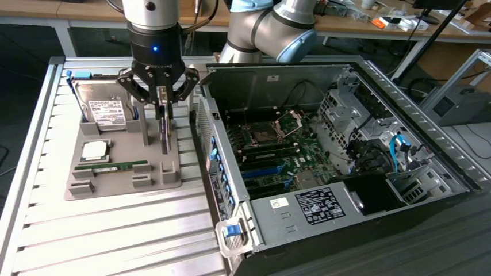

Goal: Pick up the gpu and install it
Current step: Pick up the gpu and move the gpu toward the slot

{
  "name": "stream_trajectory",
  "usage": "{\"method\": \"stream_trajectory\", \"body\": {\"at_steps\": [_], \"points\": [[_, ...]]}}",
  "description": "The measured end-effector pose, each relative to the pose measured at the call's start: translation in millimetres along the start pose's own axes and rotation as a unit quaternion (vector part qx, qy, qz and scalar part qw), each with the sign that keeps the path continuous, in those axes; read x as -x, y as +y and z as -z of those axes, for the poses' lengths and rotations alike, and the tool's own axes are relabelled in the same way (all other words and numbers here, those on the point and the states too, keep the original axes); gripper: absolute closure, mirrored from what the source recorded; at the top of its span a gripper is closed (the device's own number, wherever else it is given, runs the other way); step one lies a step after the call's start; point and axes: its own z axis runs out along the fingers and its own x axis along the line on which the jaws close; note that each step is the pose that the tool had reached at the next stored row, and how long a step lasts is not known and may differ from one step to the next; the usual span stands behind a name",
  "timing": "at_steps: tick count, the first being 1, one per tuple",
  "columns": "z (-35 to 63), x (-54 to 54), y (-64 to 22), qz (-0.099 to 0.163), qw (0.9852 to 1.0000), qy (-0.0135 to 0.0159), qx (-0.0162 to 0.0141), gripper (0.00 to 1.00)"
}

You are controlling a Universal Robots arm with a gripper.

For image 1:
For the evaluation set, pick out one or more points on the grey computer tower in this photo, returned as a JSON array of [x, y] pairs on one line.
[[467, 106]]

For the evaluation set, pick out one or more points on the white cup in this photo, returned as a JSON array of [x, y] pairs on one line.
[[369, 3]]

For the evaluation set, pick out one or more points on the small orange box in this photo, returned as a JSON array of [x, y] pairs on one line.
[[379, 23]]

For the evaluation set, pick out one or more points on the aluminium profile frame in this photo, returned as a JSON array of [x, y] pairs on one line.
[[478, 57]]

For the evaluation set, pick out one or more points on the green motherboard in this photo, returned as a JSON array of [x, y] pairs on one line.
[[307, 149]]

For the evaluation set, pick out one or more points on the grey power supply unit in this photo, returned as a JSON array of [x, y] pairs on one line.
[[277, 227]]

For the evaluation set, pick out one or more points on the installed RAM stick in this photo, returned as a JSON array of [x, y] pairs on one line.
[[269, 155]]

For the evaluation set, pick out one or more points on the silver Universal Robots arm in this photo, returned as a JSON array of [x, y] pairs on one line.
[[269, 26]]

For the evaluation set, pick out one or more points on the open socket cover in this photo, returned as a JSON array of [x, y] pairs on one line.
[[279, 128]]

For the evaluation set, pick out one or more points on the plain cardboard box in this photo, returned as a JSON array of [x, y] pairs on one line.
[[189, 5]]

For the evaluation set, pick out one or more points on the graphics card with metal bracket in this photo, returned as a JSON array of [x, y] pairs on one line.
[[166, 138]]

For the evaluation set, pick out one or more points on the CPU with silver lid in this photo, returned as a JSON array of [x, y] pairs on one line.
[[95, 151]]

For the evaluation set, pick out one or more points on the silver perforated drive cage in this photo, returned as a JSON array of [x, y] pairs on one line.
[[338, 109]]

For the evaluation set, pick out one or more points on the open PC case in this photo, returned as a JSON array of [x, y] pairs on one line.
[[234, 86]]

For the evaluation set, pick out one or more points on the black monitor stand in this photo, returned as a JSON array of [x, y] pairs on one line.
[[427, 17]]

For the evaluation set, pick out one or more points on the small white box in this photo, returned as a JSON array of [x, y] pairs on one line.
[[419, 26]]

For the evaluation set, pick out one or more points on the green RAM stick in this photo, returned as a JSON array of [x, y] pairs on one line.
[[115, 166]]

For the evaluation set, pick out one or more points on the hard disk in blue caddy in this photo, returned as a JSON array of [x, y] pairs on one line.
[[103, 95]]

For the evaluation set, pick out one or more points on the black slanted pole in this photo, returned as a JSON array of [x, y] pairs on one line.
[[447, 21]]

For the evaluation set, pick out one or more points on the CPU socket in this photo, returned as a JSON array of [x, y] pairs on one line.
[[263, 135]]

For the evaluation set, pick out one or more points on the silver disk bay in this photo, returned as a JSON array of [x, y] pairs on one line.
[[422, 187]]

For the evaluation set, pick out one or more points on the blue expansion slot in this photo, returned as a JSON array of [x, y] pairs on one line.
[[261, 172]]

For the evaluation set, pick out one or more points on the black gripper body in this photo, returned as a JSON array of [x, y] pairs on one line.
[[155, 51]]

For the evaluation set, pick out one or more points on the folded brown cardboard piece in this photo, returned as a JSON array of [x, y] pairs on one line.
[[481, 17]]

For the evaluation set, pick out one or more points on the grey parts rack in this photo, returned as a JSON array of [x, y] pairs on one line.
[[127, 184]]

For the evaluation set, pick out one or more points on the wooden desk with clutter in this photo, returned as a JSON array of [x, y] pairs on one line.
[[449, 34]]

